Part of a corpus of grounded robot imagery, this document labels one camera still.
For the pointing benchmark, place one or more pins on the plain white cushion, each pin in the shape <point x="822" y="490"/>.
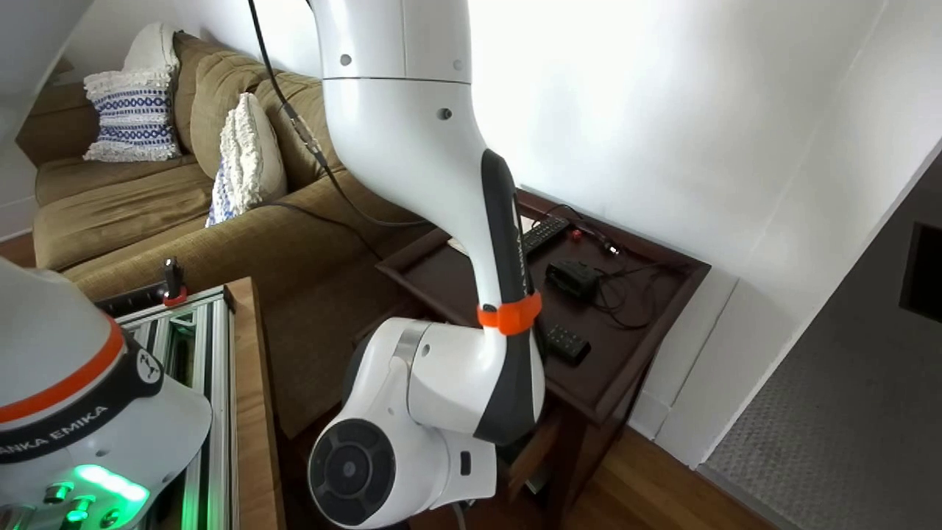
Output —
<point x="148" y="44"/>

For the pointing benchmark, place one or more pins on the white Franka Panda arm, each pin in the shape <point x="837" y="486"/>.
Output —
<point x="412" y="127"/>

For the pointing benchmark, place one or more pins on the white knit pillow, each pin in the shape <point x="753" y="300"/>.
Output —
<point x="250" y="158"/>

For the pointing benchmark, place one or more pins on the olive brown fabric sofa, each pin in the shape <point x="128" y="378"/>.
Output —
<point x="128" y="211"/>

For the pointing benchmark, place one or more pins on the red black clamp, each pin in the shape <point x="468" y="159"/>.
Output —
<point x="172" y="284"/>

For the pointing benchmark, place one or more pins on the dark wooden nightstand drawer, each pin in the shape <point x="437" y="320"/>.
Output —
<point x="532" y="454"/>

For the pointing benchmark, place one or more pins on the blue striped white pillow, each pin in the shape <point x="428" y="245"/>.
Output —
<point x="132" y="118"/>

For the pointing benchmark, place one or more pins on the small black box device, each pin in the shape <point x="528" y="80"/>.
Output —
<point x="572" y="278"/>

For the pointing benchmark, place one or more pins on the dark wooden nightstand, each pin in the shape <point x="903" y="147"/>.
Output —
<point x="627" y="333"/>

